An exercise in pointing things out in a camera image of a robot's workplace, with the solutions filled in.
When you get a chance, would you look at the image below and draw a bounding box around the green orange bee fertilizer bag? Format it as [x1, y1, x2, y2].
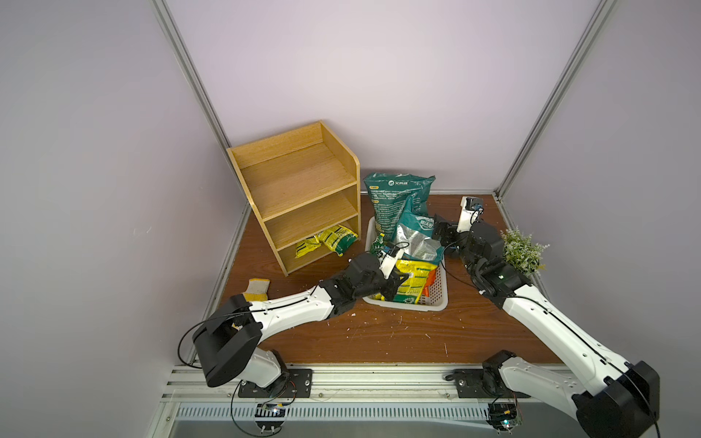
[392, 210, 444, 265]

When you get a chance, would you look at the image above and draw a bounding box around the tall green yellow fertilizer bag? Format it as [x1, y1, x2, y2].
[363, 173, 436, 239]

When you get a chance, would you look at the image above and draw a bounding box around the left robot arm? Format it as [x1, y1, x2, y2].
[188, 252, 410, 394]

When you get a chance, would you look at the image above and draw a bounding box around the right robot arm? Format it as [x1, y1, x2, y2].
[434, 217, 660, 437]

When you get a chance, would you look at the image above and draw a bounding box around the wooden shelf unit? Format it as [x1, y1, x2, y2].
[227, 120, 363, 276]

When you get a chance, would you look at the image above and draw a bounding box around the white plastic basket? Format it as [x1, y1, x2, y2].
[364, 215, 448, 311]

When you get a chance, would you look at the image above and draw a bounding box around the potted green plant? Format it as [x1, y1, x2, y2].
[501, 228, 549, 276]

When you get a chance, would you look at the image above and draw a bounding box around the yellow work glove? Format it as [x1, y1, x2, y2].
[243, 278, 270, 302]

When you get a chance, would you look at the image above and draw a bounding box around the left controller board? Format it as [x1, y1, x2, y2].
[254, 403, 287, 436]

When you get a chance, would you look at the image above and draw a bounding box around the controller board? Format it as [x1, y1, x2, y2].
[254, 403, 287, 436]
[487, 403, 522, 434]

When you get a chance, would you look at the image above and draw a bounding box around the right controller board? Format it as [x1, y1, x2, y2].
[487, 403, 522, 434]

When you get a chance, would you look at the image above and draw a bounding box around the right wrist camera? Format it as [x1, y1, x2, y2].
[456, 196, 484, 233]

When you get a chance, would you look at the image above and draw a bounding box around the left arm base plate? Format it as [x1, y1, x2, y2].
[237, 368, 313, 399]

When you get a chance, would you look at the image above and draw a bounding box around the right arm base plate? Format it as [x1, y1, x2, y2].
[444, 368, 530, 399]

